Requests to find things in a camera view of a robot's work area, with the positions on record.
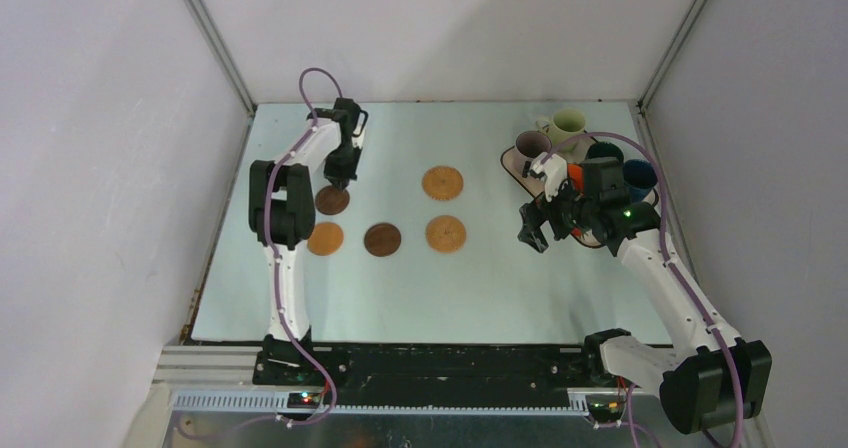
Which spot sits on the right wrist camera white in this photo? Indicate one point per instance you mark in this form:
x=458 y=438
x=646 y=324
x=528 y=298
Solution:
x=552 y=169

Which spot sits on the wooden serving tray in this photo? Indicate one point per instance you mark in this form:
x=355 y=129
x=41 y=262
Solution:
x=535 y=187

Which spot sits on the patterned light wood coaster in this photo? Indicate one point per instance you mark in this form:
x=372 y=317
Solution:
x=445 y=234

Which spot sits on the orange mug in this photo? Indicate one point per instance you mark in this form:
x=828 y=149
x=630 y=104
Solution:
x=575 y=177

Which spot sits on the dark wood coaster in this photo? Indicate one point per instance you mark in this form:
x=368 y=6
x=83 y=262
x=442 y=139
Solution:
x=382 y=239
x=331 y=201

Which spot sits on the dark green mug back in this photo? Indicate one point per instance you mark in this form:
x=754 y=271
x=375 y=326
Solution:
x=604 y=150

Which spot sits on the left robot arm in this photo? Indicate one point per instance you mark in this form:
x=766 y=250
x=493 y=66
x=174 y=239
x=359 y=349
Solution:
x=282 y=214

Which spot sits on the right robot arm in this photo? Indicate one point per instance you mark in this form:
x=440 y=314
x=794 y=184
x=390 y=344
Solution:
x=712 y=376

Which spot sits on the light green mug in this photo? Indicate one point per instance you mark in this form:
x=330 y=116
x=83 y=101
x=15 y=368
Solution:
x=562 y=127

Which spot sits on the mauve mug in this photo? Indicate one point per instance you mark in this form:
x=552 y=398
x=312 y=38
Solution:
x=527 y=146

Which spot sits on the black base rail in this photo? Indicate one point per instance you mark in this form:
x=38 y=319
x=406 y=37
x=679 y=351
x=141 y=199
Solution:
x=449 y=376

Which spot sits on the scalloped light wood coaster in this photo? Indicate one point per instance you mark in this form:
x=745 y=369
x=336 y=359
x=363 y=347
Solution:
x=442 y=183

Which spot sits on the aluminium frame rail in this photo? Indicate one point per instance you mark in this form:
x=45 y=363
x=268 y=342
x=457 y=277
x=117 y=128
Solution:
x=220 y=377

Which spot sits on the blue mug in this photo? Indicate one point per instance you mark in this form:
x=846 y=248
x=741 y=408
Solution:
x=640 y=179

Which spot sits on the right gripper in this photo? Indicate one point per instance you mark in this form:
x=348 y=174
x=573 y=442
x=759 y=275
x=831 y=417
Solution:
x=552 y=218

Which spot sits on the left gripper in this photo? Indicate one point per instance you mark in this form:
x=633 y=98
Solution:
x=336 y=176

